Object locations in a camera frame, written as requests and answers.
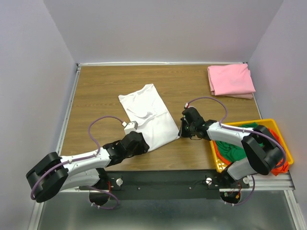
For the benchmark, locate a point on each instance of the aluminium frame rail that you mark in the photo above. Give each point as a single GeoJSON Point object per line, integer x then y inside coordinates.
{"type": "Point", "coordinates": [261, 182]}

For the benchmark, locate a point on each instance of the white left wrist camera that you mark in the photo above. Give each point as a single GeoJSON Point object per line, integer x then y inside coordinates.
{"type": "Point", "coordinates": [129, 127]}

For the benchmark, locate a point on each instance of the orange t shirt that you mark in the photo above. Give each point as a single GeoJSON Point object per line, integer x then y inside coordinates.
{"type": "Point", "coordinates": [261, 148]}

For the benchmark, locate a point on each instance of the yellow plastic basket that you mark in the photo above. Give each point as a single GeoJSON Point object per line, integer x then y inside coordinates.
{"type": "Point", "coordinates": [273, 128]}

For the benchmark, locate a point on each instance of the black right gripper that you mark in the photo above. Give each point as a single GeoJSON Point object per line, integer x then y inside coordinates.
{"type": "Point", "coordinates": [183, 133]}

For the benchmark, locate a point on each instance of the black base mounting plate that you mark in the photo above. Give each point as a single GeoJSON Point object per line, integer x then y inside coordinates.
{"type": "Point", "coordinates": [162, 185]}

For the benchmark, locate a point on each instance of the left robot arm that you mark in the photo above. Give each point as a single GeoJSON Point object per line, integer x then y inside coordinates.
{"type": "Point", "coordinates": [54, 173]}

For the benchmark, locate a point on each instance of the white t shirt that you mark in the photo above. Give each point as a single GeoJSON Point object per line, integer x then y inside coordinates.
{"type": "Point", "coordinates": [146, 107]}

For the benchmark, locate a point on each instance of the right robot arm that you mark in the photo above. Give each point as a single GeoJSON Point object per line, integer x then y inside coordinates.
{"type": "Point", "coordinates": [231, 134]}

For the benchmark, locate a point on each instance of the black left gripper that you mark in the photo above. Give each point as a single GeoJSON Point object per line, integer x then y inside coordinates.
{"type": "Point", "coordinates": [143, 146]}

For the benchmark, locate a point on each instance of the folded pink t shirt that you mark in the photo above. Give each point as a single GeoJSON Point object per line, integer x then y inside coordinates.
{"type": "Point", "coordinates": [232, 80]}

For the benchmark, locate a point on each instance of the green t shirt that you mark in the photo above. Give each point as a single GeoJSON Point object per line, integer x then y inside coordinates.
{"type": "Point", "coordinates": [228, 153]}

